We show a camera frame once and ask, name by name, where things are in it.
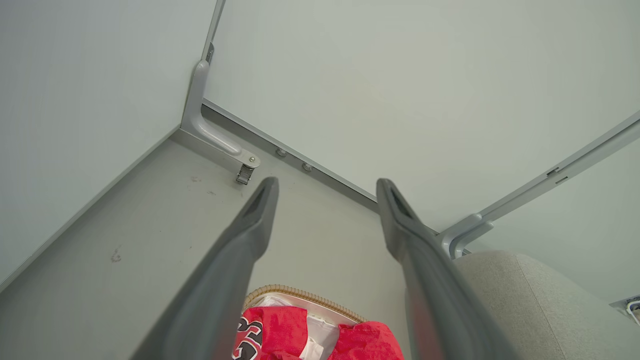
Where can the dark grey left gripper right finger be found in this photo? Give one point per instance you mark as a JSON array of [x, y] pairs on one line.
[[435, 290]]

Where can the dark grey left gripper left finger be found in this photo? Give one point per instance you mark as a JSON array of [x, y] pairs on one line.
[[220, 280]]

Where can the red and white jersey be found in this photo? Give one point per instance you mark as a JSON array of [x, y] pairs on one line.
[[275, 325]]

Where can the grey fabric sofa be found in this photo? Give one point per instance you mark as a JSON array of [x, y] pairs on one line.
[[540, 310]]

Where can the wicker rimmed white laundry basket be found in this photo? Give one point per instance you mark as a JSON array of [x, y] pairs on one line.
[[300, 292]]

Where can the small metal latch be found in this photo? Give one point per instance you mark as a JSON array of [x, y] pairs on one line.
[[245, 175]]

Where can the round metal bolt head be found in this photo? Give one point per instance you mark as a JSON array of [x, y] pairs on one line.
[[306, 167], [281, 152]]

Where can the white and black floor fixture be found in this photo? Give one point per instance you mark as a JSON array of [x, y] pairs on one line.
[[631, 306]]

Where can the grey metal corner bracket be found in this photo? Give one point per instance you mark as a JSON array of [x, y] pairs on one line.
[[195, 115], [462, 232]]

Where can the grey aluminium frame rail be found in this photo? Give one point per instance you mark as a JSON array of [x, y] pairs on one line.
[[214, 25], [300, 150], [575, 167]]

